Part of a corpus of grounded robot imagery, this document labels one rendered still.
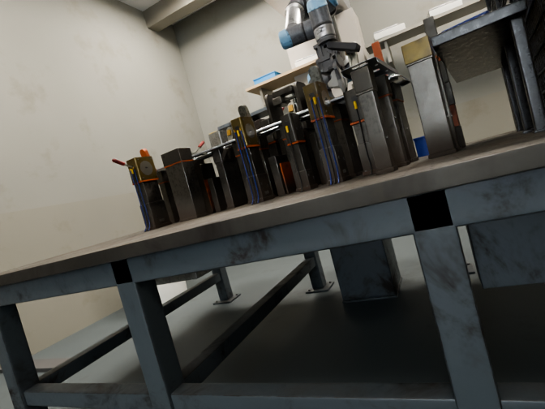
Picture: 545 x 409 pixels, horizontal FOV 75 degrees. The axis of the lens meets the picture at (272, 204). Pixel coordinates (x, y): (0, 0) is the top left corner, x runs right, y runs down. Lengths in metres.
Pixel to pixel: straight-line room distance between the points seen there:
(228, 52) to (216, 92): 0.58
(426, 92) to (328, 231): 0.62
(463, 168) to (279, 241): 0.40
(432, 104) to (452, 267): 0.61
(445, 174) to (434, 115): 0.55
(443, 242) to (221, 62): 4.99
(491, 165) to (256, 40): 4.78
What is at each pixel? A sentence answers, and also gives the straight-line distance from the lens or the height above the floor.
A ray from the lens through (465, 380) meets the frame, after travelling 0.87.
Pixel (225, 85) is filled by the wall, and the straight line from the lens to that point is 5.44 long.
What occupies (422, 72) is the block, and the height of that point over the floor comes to 0.96.
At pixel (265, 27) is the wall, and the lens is 5.29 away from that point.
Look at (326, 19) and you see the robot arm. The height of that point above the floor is 1.28.
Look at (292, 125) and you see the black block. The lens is 1.33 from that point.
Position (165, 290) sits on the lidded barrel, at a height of 0.12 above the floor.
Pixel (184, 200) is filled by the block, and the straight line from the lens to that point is 1.69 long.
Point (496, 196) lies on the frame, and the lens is 0.75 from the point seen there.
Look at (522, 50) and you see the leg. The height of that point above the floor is 0.91.
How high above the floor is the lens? 0.74
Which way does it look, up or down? 3 degrees down
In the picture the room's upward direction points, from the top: 15 degrees counter-clockwise
